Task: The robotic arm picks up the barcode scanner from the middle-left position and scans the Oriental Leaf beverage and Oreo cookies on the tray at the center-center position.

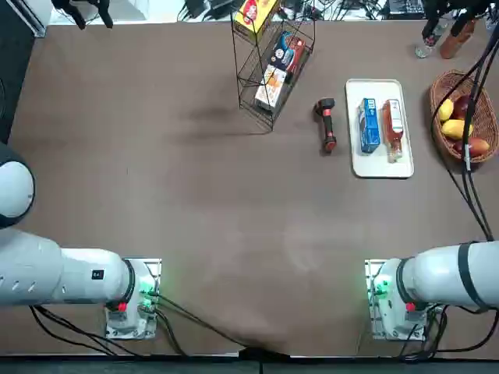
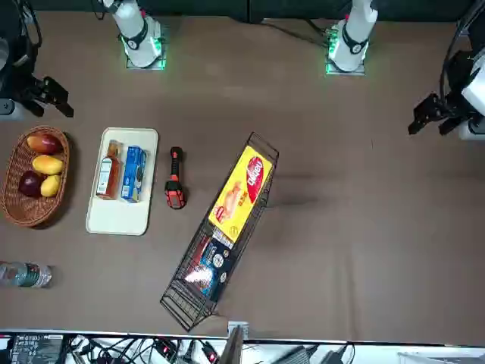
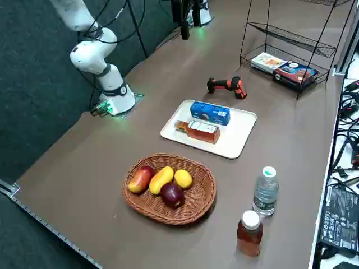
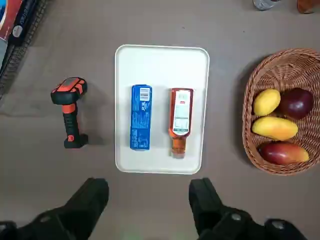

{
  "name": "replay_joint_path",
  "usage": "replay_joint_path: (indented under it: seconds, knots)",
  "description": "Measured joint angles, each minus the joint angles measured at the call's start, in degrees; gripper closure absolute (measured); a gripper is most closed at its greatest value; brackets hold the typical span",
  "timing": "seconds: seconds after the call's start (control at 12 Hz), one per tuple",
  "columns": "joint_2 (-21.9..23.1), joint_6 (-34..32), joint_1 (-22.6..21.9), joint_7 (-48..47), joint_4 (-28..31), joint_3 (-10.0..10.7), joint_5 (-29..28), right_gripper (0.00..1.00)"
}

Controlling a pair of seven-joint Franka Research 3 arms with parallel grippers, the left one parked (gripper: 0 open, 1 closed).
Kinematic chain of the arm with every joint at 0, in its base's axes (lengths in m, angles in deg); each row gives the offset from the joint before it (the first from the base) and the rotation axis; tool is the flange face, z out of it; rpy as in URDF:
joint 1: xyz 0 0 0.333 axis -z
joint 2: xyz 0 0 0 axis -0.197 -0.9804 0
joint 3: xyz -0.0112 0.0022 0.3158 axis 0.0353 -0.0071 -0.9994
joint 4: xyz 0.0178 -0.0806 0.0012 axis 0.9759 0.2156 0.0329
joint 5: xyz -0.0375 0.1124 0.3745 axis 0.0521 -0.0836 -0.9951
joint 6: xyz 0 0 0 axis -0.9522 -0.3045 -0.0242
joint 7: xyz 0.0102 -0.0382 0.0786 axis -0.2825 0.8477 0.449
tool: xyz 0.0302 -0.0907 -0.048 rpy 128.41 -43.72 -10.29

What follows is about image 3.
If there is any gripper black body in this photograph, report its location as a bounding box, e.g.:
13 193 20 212
171 0 202 22

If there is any blue Oreo cookie box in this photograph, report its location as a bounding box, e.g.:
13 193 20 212
190 101 231 126

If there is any cream plastic tray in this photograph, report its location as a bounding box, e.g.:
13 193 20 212
160 99 257 160

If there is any yellow cake snack box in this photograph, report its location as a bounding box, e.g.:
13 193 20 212
251 52 288 74

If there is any dark blue snack box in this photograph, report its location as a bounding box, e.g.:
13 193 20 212
272 61 320 92

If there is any green connector board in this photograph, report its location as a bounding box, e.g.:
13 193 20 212
90 101 112 117

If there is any small yellow mango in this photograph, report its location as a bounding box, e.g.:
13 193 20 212
174 169 193 189

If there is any long yellow mango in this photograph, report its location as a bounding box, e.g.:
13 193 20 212
149 166 174 195

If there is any red yellow mango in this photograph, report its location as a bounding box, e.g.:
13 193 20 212
128 165 154 194

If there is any dark red apple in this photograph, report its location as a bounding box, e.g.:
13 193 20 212
160 182 185 210

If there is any brown wicker basket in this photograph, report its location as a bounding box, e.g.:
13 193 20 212
122 152 217 226

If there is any clear water bottle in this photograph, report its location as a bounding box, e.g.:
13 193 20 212
252 166 279 217

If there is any white capped tea bottle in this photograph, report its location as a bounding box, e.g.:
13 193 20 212
237 210 264 258

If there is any black power adapter brick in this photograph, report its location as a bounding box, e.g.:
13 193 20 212
318 184 359 249

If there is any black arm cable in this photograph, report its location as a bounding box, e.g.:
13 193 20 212
82 0 146 44

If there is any black wire shelf rack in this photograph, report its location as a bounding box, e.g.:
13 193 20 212
240 0 356 100

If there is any aluminium frame post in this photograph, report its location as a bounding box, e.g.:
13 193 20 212
333 16 359 77

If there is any aluminium table corner bracket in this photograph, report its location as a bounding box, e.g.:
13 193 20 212
0 179 22 200

